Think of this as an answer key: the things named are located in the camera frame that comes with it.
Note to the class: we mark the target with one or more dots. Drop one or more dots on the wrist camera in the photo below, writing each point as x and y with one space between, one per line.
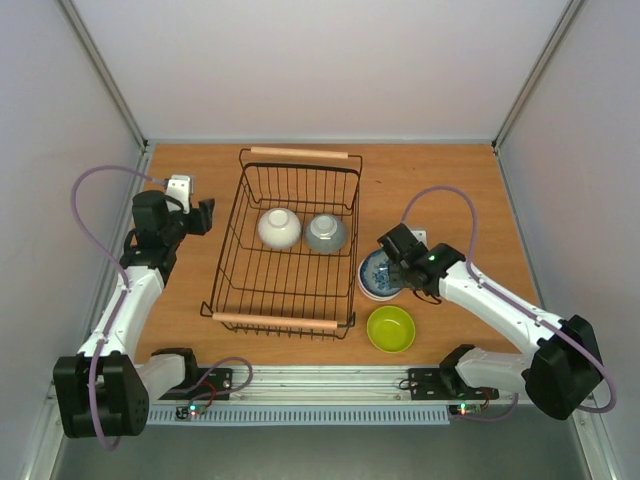
178 193
420 235

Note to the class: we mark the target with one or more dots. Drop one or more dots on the blue floral white bowl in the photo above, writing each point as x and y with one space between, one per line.
373 277

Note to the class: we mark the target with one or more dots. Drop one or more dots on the left small circuit board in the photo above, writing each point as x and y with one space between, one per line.
192 411

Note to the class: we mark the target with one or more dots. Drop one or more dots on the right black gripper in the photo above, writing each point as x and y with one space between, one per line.
400 245

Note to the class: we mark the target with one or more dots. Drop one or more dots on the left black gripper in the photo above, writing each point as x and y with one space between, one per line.
204 217

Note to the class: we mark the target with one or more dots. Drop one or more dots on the grey dotted bowl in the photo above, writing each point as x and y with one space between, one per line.
325 234

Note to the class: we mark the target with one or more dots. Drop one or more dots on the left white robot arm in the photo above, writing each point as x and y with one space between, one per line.
100 391

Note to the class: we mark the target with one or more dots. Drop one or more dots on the grey slotted cable duct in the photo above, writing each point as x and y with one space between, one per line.
327 415

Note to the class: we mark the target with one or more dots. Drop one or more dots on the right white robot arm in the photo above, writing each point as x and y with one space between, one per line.
558 363

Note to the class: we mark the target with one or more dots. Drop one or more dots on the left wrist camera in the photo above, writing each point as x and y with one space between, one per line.
178 193

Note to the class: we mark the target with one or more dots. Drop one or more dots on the black wire dish rack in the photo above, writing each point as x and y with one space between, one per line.
295 291

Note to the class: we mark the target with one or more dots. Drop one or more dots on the green plastic bowl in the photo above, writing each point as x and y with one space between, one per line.
390 329

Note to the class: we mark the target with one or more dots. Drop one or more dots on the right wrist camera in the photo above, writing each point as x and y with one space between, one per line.
420 235

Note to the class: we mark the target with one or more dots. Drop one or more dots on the white ribbed bowl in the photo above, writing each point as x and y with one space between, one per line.
279 228

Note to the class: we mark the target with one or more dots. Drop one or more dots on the right small circuit board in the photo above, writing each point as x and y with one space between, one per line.
463 409

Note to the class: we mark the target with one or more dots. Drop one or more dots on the aluminium mounting rail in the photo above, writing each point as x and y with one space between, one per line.
305 385

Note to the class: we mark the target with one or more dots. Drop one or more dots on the small circuit board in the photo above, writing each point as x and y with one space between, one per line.
463 409
192 411

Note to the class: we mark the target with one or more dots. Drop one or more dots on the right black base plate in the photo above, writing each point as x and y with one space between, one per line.
425 384

